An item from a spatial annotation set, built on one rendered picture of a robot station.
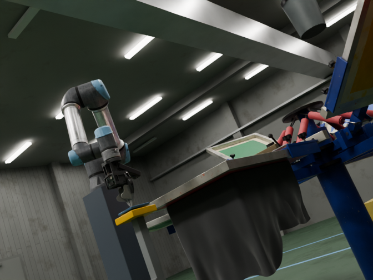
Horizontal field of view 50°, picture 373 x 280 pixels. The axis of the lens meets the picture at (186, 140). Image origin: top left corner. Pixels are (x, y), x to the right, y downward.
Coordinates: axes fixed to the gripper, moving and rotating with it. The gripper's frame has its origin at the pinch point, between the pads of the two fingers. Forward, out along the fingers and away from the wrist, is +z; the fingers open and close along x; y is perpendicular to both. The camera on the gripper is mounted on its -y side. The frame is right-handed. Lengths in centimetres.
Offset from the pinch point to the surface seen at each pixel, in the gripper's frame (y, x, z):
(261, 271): -27, 28, 45
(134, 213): 5.9, 6.5, 5.3
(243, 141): -236, -93, -52
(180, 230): -26.2, -6.0, 16.7
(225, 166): -17.2, 40.0, 2.1
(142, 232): 1.2, 2.0, 13.1
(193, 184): -17.2, 21.1, 2.3
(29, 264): -372, -969, -84
